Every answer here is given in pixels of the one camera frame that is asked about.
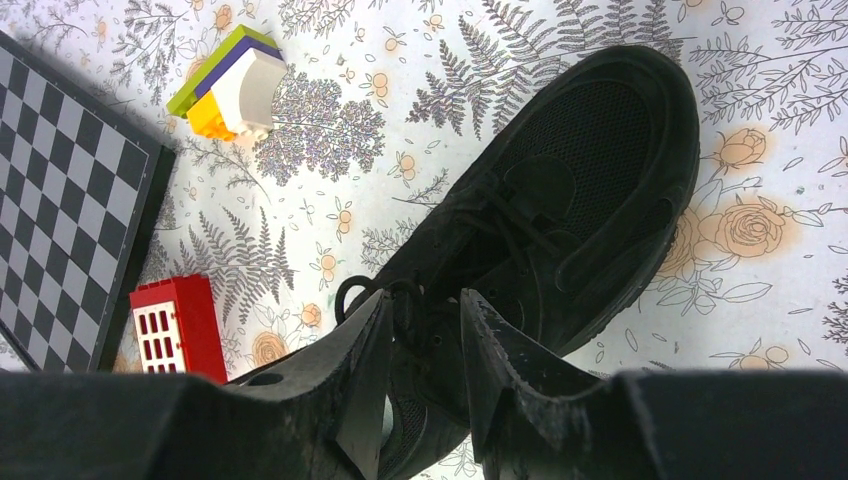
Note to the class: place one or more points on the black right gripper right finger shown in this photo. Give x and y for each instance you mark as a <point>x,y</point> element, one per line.
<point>535,416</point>

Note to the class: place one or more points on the red toy calculator block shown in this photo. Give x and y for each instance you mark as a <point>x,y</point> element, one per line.
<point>177,329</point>

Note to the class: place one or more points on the multicolour toy brick stack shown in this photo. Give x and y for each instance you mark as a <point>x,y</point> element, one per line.
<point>230,94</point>

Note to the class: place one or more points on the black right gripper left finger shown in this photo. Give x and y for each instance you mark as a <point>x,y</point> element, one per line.
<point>318,414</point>

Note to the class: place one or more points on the black shoelace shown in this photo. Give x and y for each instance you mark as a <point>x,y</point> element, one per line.
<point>384,305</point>

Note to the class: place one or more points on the black white chessboard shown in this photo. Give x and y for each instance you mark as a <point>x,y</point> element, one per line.
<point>81,190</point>

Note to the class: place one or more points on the floral patterned table mat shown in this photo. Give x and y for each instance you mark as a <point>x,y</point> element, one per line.
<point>388,102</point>

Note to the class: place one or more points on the black sneaker shoe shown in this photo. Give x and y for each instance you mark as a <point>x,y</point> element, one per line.
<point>560,224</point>

